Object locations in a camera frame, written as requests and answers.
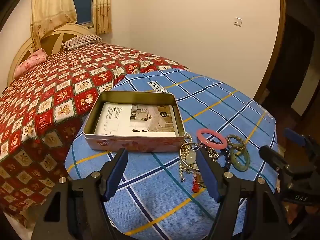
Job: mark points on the pink metal tin box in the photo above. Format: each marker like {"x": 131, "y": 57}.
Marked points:
{"x": 130, "y": 143}

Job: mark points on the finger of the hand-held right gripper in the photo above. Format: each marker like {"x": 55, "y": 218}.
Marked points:
{"x": 273, "y": 157}
{"x": 296, "y": 136}

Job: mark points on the wooden door frame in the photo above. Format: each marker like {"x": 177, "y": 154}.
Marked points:
{"x": 280, "y": 35}

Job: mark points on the pale jade pendant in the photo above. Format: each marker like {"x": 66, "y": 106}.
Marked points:
{"x": 191, "y": 157}

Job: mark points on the narrow beige patterned curtain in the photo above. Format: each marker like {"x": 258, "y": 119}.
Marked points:
{"x": 102, "y": 7}

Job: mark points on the pink floral pillow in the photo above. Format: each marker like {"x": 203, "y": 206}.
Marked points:
{"x": 30, "y": 61}

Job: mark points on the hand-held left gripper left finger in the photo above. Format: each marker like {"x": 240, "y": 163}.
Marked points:
{"x": 115, "y": 177}

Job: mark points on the cream wooden headboard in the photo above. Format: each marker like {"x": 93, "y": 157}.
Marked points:
{"x": 53, "y": 38}

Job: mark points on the striped pillow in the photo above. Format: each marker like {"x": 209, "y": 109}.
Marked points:
{"x": 82, "y": 41}

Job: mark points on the green jade bangle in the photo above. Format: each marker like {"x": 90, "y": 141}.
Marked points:
{"x": 246, "y": 165}

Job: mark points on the wide beige patterned curtain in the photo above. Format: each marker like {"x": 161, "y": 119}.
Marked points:
{"x": 52, "y": 7}

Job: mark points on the pink bangle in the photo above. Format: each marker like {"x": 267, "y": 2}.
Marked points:
{"x": 211, "y": 144}

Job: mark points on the red bead charm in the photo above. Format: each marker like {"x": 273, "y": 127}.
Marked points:
{"x": 195, "y": 187}

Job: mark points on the thin silver bangle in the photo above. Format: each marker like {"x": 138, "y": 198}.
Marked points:
{"x": 181, "y": 155}

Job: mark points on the white wall switch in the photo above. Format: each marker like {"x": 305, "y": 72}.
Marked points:
{"x": 238, "y": 21}

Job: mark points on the printed paper leaflet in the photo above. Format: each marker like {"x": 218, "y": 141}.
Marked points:
{"x": 117, "y": 120}

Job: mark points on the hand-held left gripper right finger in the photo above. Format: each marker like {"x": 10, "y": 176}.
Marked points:
{"x": 209, "y": 177}

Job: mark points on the red printed bedspread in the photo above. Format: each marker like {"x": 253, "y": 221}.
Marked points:
{"x": 50, "y": 100}

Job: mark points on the window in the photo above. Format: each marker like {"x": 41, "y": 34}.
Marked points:
{"x": 83, "y": 2}

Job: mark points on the blue plaid cloth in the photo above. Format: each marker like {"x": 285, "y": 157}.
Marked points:
{"x": 220, "y": 100}

